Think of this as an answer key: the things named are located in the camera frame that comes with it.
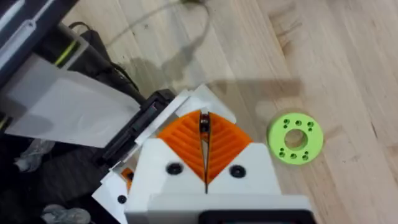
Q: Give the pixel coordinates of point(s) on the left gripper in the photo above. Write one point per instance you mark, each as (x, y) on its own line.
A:
(136, 124)

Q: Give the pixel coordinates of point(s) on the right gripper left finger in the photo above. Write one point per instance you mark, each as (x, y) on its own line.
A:
(161, 168)

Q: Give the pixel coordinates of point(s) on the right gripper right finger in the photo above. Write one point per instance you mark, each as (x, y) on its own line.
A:
(248, 174)

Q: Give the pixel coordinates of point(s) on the green disc with holes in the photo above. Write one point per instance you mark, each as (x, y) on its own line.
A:
(280, 137)

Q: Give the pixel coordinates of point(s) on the upright flat wrist plate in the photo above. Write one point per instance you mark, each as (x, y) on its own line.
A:
(71, 109)

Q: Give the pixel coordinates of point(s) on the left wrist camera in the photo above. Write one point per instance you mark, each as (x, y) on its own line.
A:
(66, 49)

